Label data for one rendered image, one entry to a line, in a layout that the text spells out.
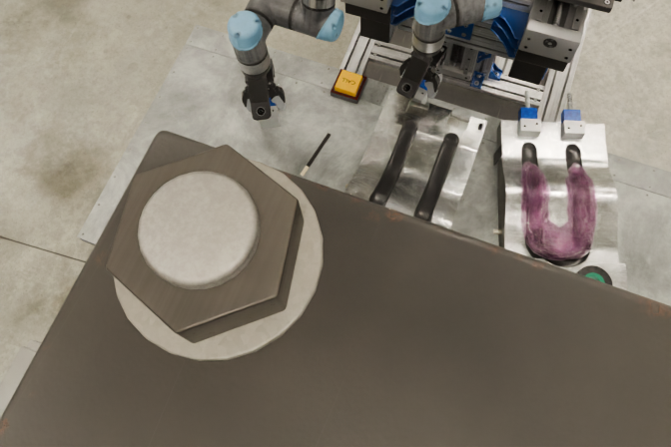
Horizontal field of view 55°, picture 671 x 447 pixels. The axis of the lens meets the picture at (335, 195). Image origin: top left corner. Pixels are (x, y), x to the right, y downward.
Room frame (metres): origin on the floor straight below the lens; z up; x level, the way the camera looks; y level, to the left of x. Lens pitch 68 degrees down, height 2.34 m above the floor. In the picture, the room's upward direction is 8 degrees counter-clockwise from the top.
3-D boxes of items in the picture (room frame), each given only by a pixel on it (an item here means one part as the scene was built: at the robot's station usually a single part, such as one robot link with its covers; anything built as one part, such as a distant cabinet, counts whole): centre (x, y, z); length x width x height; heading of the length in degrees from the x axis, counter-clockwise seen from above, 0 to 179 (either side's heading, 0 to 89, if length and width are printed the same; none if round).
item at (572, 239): (0.48, -0.52, 0.90); 0.26 x 0.18 x 0.08; 168
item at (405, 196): (0.57, -0.17, 0.87); 0.50 x 0.26 x 0.14; 151
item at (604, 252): (0.47, -0.53, 0.86); 0.50 x 0.26 x 0.11; 168
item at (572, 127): (0.73, -0.63, 0.86); 0.13 x 0.05 x 0.05; 168
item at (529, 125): (0.75, -0.52, 0.86); 0.13 x 0.05 x 0.05; 168
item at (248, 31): (0.89, 0.15, 1.14); 0.09 x 0.08 x 0.11; 150
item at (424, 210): (0.58, -0.19, 0.92); 0.35 x 0.16 x 0.09; 151
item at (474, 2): (0.91, -0.37, 1.14); 0.11 x 0.11 x 0.08; 6
